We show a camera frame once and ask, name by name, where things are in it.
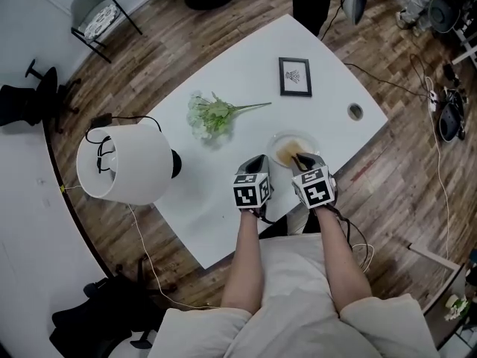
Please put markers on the black rounded device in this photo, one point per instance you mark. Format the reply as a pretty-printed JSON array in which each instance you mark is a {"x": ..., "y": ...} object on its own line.
[{"x": 449, "y": 119}]

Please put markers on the black power adapter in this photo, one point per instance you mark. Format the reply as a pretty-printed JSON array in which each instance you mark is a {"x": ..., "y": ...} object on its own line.
[{"x": 449, "y": 73}]

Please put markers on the grey shell office chair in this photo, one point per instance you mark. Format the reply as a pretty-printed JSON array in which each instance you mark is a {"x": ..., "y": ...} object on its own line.
[{"x": 445, "y": 9}]

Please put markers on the clear glass plate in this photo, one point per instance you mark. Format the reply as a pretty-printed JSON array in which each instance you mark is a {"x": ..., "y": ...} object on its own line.
[{"x": 274, "y": 144}]

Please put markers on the white power strip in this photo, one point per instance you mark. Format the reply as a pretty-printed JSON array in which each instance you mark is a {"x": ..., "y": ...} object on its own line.
[{"x": 432, "y": 99}]

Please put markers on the person's right forearm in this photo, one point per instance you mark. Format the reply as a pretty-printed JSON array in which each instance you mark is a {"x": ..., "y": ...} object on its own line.
[{"x": 343, "y": 267}]

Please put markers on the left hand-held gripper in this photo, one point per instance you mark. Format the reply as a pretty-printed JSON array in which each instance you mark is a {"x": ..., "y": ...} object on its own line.
[{"x": 247, "y": 194}]

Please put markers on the cluttered white desk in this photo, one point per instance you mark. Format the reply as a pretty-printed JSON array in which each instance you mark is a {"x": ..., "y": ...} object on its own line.
[{"x": 467, "y": 47}]

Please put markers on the white shade table lamp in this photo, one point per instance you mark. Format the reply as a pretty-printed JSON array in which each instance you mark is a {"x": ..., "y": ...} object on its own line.
[{"x": 138, "y": 162}]

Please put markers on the white green artificial flowers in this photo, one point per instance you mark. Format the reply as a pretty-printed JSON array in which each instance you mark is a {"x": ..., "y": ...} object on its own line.
[{"x": 212, "y": 114}]

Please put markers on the person's beige shirt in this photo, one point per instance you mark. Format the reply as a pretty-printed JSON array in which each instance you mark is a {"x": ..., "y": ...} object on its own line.
[{"x": 294, "y": 311}]

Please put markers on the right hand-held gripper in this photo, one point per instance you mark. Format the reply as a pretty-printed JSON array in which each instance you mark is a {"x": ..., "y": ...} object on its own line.
[{"x": 315, "y": 192}]

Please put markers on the black picture frame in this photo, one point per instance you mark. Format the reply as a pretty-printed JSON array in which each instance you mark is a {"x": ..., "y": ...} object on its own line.
[{"x": 295, "y": 77}]

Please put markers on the folding chair with patterned cushion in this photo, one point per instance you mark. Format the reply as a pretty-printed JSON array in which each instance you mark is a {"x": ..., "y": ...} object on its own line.
[{"x": 98, "y": 19}]

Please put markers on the black office chair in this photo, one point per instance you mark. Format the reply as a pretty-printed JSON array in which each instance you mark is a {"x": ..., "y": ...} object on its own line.
[
  {"x": 93, "y": 319},
  {"x": 18, "y": 103}
]

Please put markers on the brown table with white legs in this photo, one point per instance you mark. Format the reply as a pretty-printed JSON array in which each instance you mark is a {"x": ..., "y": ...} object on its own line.
[{"x": 443, "y": 274}]

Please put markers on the yellow sponge cloth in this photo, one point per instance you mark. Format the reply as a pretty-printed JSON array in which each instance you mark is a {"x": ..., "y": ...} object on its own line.
[{"x": 288, "y": 149}]

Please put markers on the person's left forearm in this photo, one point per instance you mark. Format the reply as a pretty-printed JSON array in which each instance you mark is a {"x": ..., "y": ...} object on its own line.
[{"x": 242, "y": 270}]

